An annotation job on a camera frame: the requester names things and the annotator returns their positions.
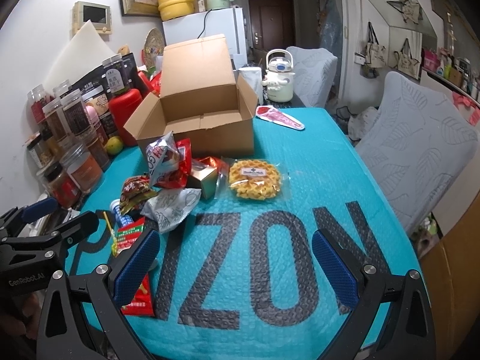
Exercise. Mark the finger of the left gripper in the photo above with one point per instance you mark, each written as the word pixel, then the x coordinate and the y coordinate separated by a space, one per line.
pixel 71 233
pixel 38 210

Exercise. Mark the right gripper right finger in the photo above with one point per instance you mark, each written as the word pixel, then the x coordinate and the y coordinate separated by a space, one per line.
pixel 348 278

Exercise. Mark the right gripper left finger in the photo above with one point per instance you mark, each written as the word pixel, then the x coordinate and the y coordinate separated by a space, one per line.
pixel 131 266

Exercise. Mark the red green snack packet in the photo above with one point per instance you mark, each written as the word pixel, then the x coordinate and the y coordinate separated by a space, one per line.
pixel 142 304

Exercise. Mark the yellow lollipop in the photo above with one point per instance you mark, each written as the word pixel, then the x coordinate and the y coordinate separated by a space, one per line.
pixel 114 247

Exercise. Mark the white doodle print bag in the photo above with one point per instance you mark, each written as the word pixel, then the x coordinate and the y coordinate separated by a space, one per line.
pixel 170 207

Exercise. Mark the brown cereal snack bag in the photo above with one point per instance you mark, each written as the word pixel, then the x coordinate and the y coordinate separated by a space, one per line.
pixel 136 191

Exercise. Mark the silver purple snack bag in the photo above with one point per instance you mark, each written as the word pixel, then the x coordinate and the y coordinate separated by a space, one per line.
pixel 163 158

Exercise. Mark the packaged yellow waffle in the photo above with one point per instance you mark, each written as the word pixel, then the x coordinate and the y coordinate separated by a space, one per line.
pixel 252 179

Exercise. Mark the large red snack bag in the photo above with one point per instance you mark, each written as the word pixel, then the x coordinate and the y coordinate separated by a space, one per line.
pixel 178 178

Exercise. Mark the orange label jar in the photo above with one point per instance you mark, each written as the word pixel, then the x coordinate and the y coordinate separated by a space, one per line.
pixel 82 167

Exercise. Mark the pink bottle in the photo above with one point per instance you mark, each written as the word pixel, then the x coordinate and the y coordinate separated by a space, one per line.
pixel 96 123

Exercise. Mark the teal bubble mat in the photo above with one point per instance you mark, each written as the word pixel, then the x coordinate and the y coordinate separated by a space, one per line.
pixel 241 282

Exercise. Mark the green yellow fruit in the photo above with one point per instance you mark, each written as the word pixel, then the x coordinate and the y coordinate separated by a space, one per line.
pixel 114 146

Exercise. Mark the black stand-up pouch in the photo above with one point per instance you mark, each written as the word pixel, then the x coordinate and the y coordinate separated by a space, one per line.
pixel 97 78

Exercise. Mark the red plastic canister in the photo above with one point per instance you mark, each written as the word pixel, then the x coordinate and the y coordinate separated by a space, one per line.
pixel 121 108

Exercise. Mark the grey covered chair near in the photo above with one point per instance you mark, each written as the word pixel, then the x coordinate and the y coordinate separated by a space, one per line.
pixel 418 145

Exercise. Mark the dark purple label jar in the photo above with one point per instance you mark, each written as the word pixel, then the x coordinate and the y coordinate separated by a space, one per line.
pixel 116 76

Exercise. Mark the white foam board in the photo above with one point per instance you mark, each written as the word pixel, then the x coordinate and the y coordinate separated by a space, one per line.
pixel 85 52

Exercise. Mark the pink rose wrapper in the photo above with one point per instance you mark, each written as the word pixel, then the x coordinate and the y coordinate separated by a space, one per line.
pixel 275 116

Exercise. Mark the open cardboard box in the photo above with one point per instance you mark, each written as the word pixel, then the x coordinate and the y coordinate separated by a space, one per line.
pixel 200 99

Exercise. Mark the white cartoon kettle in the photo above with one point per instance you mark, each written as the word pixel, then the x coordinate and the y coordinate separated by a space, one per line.
pixel 279 78

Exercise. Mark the woven round fan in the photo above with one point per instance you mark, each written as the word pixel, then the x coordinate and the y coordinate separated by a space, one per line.
pixel 153 47

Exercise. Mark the yellow pot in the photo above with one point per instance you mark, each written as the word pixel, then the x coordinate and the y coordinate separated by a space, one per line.
pixel 172 9

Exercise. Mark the dark wooden door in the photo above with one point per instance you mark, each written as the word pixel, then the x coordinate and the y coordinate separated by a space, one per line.
pixel 272 25

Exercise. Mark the white mini fridge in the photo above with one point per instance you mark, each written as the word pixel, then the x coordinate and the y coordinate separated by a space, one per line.
pixel 229 22

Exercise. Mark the wall intercom panel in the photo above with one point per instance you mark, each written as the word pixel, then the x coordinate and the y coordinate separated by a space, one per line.
pixel 99 15

